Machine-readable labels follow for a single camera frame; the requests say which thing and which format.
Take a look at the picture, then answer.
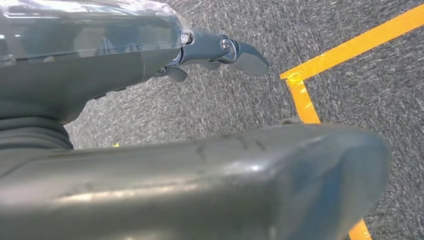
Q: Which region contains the yellow floor tape square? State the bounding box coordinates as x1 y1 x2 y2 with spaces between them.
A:
279 3 424 240

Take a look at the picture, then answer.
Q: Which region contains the grey robot body shell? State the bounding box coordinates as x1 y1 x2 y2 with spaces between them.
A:
0 123 393 240

